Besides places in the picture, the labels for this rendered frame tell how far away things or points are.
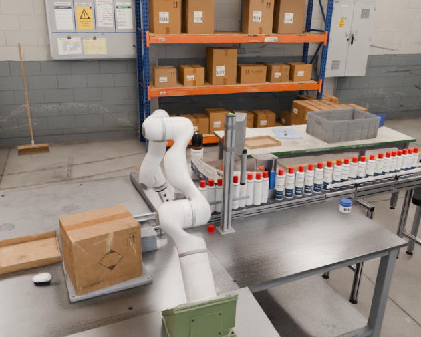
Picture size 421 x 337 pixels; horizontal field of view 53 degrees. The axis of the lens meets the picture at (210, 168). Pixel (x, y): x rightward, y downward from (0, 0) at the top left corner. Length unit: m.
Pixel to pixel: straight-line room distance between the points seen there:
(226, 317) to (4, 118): 5.51
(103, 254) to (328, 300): 1.66
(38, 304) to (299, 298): 1.69
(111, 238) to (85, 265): 0.16
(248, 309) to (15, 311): 0.97
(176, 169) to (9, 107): 5.10
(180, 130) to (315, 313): 1.58
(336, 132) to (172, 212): 2.72
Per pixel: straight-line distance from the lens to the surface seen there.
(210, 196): 2.46
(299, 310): 2.91
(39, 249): 2.39
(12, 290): 2.14
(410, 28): 8.86
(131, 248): 1.95
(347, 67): 7.66
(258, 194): 2.60
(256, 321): 1.85
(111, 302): 1.96
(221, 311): 1.67
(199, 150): 2.98
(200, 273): 1.71
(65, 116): 6.71
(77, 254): 1.87
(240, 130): 2.21
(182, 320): 1.64
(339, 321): 2.89
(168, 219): 1.72
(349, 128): 4.29
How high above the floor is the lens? 2.05
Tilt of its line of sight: 22 degrees down
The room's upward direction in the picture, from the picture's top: 1 degrees clockwise
